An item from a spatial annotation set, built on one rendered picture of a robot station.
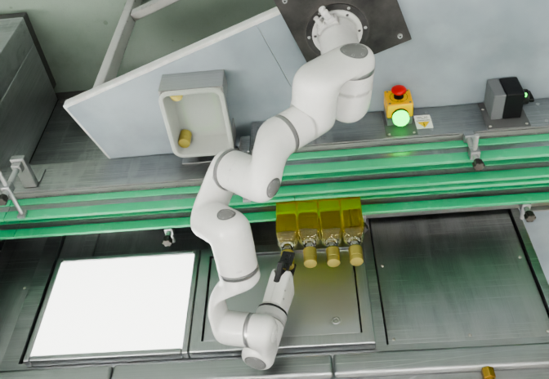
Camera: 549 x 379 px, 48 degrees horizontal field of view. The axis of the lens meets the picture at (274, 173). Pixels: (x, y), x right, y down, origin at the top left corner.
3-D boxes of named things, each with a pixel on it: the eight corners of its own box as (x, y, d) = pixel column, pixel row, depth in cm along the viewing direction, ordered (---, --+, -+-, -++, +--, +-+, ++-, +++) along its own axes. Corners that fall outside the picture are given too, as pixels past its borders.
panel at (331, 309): (60, 264, 184) (26, 367, 159) (57, 257, 182) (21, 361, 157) (362, 244, 177) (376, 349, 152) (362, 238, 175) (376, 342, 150)
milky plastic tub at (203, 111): (178, 139, 180) (174, 158, 174) (160, 75, 165) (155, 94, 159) (236, 134, 179) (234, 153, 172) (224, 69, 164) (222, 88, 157)
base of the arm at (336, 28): (294, 20, 151) (297, 55, 140) (337, -10, 146) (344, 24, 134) (330, 61, 159) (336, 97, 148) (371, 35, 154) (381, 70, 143)
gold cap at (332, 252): (326, 254, 159) (327, 268, 156) (325, 245, 157) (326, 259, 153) (339, 254, 159) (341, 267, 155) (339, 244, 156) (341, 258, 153)
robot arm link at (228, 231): (294, 246, 129) (251, 223, 140) (279, 156, 120) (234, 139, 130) (233, 284, 121) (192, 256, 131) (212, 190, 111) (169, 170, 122)
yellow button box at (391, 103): (383, 109, 173) (386, 126, 167) (383, 87, 168) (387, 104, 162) (408, 108, 172) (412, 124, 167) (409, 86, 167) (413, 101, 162)
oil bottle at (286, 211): (278, 197, 178) (277, 253, 162) (275, 183, 174) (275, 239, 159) (296, 195, 178) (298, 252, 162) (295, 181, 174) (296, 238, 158)
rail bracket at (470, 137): (458, 138, 164) (470, 171, 154) (461, 116, 159) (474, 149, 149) (474, 136, 163) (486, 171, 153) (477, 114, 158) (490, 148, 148)
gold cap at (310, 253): (303, 255, 159) (304, 269, 156) (302, 246, 157) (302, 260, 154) (317, 254, 159) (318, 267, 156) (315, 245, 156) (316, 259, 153)
